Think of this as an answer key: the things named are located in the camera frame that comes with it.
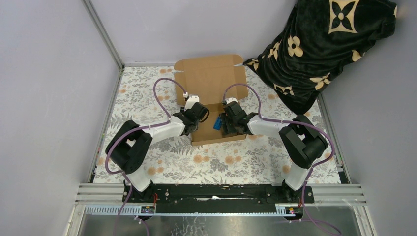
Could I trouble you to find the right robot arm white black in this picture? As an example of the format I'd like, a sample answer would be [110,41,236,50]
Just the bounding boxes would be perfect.
[221,98,331,203]

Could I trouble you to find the purple cable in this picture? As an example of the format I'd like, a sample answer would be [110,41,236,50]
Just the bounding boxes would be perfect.
[221,83,341,236]
[104,77,190,236]

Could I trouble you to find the aluminium frame rail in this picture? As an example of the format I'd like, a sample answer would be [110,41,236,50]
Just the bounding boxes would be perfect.
[76,183,367,206]

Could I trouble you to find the brown cardboard box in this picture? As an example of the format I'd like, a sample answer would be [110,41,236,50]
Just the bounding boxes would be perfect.
[174,54,248,146]

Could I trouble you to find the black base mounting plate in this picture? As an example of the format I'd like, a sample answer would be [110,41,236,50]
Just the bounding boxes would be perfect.
[122,183,315,213]

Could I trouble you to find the floral patterned table mat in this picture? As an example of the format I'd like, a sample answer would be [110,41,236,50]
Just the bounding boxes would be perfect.
[90,66,341,184]

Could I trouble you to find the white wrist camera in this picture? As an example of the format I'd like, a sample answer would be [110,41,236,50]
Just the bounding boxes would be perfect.
[183,92,200,110]
[222,97,238,106]

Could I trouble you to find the small blue block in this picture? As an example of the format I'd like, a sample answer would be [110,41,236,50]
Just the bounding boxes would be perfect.
[213,117,222,130]

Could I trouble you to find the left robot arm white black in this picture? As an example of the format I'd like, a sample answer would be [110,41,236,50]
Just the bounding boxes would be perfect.
[105,102,210,202]

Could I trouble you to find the black floral blanket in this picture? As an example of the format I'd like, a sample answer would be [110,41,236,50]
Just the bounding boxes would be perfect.
[244,0,397,115]

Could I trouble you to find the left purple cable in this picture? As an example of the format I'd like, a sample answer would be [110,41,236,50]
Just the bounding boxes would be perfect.
[104,77,190,236]

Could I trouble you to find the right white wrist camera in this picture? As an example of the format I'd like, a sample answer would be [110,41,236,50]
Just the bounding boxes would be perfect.
[222,97,238,106]

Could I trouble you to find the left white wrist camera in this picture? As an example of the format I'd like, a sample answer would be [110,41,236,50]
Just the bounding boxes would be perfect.
[183,92,200,110]

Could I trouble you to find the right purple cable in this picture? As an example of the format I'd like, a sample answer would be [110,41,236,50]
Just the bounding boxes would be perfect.
[221,83,341,236]

